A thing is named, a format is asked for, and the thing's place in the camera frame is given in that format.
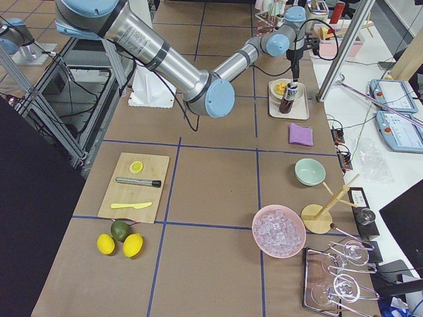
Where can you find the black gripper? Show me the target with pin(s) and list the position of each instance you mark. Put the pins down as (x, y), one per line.
(293, 57)

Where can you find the tea bottle white cap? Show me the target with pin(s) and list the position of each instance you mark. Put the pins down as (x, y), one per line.
(288, 98)

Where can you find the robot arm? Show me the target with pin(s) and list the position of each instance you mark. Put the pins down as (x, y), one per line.
(207, 93)
(17, 41)

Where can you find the beige serving tray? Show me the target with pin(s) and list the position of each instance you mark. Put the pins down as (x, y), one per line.
(299, 110)

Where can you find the metal glass tray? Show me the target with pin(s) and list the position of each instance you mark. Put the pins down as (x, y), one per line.
(317, 281)

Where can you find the glazed donut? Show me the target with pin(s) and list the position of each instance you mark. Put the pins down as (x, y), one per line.
(280, 88)

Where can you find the pink storage bin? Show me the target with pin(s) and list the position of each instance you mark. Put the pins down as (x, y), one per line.
(328, 46)

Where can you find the silver toaster appliance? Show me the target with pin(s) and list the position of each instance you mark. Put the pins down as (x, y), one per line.
(315, 10)

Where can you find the purple folded cloth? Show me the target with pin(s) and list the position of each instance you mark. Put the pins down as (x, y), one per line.
(300, 135)

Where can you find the teach pendant tablet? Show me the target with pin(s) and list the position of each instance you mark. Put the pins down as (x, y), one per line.
(394, 94)
(401, 134)

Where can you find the mint green bowl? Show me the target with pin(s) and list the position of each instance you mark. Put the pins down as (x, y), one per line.
(309, 172)

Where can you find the wooden mug tree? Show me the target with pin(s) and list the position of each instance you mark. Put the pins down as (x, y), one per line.
(317, 218)

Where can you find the pink bowl with ice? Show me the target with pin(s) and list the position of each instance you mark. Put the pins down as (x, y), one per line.
(278, 231)

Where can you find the metal jigger cup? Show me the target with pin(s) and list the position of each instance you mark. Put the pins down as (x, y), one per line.
(365, 217)

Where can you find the metal muddler black tip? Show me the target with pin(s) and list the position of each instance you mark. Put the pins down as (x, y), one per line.
(139, 182)

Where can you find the lemon slice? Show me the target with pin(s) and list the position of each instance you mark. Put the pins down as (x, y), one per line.
(136, 167)

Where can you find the wine glass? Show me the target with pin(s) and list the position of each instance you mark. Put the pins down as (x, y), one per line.
(342, 289)
(348, 257)

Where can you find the wooden cutting board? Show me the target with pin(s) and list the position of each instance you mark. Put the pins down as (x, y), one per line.
(155, 168)

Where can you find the yellow plastic knife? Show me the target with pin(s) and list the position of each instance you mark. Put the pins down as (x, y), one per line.
(130, 205)

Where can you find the green lime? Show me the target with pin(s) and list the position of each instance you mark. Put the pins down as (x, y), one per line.
(120, 230)

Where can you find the yellow lemon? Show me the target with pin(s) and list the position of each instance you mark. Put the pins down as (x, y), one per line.
(132, 245)
(105, 244)

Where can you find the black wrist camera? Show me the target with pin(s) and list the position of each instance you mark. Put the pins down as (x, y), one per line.
(313, 44)

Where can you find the copper wire bottle rack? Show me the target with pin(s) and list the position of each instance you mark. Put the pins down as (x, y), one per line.
(266, 24)

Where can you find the aluminium frame post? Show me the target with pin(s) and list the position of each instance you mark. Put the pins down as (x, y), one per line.
(355, 25)

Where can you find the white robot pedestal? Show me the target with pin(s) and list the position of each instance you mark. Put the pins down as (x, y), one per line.
(148, 90)

